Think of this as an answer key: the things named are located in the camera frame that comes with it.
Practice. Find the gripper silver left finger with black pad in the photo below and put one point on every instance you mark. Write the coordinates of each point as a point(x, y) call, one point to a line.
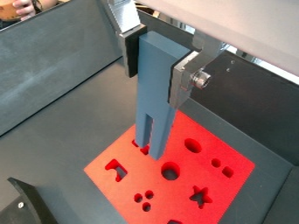
point(128, 29)

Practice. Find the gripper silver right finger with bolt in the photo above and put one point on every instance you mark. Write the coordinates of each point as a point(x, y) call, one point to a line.
point(189, 73)

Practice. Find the blue double-square peg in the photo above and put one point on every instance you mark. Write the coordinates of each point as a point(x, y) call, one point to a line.
point(159, 53)

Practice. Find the tan round object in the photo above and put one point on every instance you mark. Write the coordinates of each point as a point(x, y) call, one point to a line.
point(8, 10)

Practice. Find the person's hand in background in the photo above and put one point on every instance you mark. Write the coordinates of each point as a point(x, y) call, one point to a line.
point(27, 8)

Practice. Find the red shape-sorting board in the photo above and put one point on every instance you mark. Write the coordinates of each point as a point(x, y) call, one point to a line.
point(185, 188)

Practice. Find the black curved bracket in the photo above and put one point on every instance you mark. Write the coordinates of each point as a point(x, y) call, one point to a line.
point(27, 209)

